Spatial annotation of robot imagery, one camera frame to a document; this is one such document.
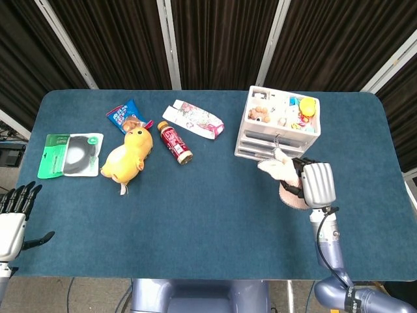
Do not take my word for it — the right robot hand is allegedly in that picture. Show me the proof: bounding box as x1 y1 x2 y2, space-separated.
279 157 338 209

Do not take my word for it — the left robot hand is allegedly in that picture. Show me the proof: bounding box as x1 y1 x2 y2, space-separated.
0 181 56 262

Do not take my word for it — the pink white knitted cloth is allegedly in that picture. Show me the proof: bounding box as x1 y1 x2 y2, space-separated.
257 149 310 211

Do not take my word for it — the white plastic drawer unit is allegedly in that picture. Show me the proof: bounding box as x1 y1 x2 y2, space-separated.
234 85 322 162

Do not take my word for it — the black equipment box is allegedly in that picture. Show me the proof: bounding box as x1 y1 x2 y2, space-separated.
0 142 27 168

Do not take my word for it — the small yellow plastic toy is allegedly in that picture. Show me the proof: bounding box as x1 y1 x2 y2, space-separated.
298 97 317 117

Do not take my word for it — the small brown plush toy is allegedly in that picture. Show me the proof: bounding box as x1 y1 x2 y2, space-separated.
248 106 271 124

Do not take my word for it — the green and grey package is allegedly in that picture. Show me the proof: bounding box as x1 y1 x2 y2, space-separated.
36 132 104 179

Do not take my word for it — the blue table mat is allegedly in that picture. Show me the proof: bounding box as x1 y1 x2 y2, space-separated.
14 89 417 282

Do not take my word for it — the yellow plush animal toy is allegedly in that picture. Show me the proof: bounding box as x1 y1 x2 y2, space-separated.
99 126 154 196

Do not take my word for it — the pink and white floral package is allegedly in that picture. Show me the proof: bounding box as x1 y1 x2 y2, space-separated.
162 99 225 141

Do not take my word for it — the red drink bottle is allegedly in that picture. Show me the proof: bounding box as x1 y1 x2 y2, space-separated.
157 121 194 165

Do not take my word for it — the blue snack bag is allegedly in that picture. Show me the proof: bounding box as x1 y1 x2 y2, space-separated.
106 98 154 136

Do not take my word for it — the blue-grey robot torso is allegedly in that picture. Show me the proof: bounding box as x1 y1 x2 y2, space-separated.
130 278 271 313

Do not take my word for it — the dark brown curtain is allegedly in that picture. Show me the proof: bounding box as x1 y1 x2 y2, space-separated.
0 0 417 172

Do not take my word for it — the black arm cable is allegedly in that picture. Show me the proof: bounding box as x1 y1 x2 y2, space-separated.
316 206 356 288

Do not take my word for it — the white metal post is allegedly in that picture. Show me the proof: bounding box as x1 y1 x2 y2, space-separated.
156 0 182 91
255 0 291 87
360 28 417 94
34 0 98 89
0 108 32 140

